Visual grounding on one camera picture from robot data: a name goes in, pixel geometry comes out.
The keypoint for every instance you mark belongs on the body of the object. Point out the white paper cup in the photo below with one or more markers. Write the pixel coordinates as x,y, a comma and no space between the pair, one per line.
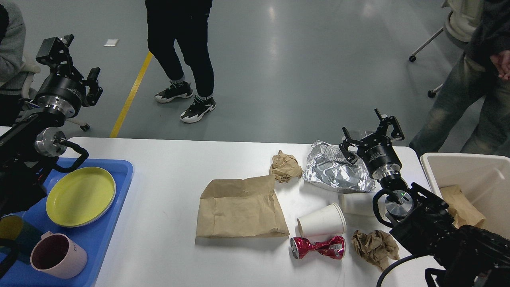
325,221
358,204

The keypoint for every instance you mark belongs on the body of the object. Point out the small crumpled brown paper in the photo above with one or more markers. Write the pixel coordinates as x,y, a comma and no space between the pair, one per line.
285,167

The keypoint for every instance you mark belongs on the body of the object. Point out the brown paper in bin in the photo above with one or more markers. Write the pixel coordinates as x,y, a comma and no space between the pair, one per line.
463,212

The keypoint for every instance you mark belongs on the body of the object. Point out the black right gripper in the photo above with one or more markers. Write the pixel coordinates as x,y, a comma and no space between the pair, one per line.
375,150

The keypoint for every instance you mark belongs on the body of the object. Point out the white office chair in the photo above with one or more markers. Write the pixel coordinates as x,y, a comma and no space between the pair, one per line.
28,94
460,24

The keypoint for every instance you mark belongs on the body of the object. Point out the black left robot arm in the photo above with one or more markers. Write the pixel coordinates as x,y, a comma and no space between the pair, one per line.
35,145

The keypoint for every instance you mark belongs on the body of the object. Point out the white office chair left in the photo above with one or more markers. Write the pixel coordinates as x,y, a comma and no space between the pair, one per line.
28,94

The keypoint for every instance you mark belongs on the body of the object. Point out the beige plastic bin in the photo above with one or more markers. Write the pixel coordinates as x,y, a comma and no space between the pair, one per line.
483,179

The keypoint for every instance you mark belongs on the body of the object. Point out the pink mug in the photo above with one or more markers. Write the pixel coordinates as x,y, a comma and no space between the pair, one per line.
59,256

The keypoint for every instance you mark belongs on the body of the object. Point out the flat brown paper bag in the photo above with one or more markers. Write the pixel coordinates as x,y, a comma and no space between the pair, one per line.
240,208

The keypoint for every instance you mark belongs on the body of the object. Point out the person in black trousers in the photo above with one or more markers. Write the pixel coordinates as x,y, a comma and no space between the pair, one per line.
177,36

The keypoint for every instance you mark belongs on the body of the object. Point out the crumpled aluminium foil tray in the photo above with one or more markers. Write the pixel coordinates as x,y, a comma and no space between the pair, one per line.
327,167

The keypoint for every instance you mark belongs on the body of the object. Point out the yellow plate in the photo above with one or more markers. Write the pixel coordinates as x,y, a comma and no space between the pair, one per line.
87,177

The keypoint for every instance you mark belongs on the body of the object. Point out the crushed red soda can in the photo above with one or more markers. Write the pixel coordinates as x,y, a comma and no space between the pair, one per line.
333,248

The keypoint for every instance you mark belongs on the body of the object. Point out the pale green plate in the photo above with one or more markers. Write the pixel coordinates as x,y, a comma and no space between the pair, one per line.
73,208

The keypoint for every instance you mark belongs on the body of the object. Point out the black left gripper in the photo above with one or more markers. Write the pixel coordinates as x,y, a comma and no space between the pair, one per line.
58,89

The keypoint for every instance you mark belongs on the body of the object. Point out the white office chair right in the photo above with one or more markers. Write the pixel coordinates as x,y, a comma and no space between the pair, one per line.
460,24

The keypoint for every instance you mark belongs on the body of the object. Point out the dark teal mug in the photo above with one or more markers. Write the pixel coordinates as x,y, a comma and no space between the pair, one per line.
14,227

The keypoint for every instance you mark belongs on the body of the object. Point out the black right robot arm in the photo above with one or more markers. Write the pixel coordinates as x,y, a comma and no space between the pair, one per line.
419,219

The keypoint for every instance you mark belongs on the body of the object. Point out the person in blue jeans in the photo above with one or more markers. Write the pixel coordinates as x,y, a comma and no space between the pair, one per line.
481,72

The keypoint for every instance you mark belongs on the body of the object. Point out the white paper cup behind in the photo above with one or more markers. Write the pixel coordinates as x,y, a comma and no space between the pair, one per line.
358,204

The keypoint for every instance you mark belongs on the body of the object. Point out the large crumpled brown paper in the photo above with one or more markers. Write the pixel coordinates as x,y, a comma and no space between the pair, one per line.
376,247

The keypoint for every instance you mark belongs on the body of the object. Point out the white paper cup front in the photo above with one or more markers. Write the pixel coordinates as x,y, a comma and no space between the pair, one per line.
325,221

